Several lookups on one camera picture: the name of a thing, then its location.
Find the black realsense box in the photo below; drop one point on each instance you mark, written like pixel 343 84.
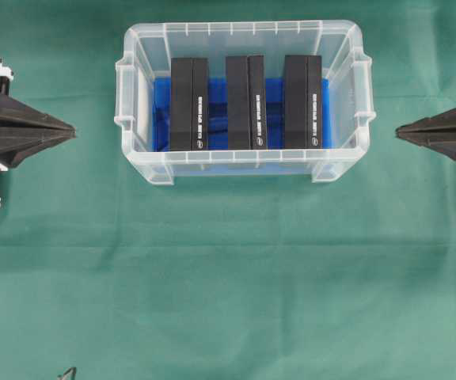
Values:
pixel 189 108
pixel 303 102
pixel 246 103

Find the blue cloth in case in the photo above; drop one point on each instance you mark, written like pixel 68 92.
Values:
pixel 218 122

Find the clear plastic storage case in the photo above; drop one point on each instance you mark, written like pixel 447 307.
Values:
pixel 148 50

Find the small dark tip object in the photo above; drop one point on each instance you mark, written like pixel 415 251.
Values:
pixel 69 374

